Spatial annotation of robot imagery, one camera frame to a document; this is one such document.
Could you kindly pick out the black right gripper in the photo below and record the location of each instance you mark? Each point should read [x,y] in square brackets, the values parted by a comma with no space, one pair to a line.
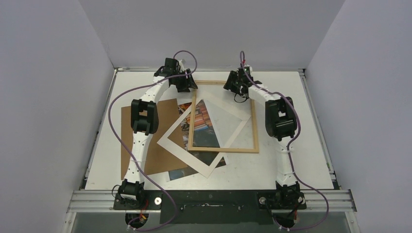
[234,81]

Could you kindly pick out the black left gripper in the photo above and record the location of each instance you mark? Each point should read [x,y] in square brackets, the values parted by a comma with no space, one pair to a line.
[188,83]

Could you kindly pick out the clear acrylic sheet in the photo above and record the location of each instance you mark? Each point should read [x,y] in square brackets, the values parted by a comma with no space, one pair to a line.
[223,122]

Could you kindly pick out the colourful photo print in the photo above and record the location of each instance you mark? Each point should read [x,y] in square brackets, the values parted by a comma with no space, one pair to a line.
[203,136]

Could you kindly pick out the wooden picture frame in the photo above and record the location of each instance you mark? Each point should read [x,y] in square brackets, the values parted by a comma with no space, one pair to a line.
[255,149]

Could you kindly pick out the white mat board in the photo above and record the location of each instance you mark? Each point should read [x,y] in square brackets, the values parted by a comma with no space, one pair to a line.
[241,111]

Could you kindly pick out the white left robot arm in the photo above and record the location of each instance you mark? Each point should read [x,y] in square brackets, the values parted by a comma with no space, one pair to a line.
[144,113]

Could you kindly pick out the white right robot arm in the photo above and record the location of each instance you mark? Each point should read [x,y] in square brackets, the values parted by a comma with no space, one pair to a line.
[280,118]

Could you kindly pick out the brown cardboard backing board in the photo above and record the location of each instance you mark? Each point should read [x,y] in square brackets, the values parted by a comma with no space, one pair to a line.
[158,159]

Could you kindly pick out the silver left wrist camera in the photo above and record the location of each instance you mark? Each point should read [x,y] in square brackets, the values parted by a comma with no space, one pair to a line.
[182,62]

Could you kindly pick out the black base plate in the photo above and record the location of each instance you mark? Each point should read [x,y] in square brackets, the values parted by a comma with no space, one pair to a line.
[215,207]

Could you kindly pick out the aluminium front rail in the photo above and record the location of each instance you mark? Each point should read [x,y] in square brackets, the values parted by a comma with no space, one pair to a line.
[103,201]

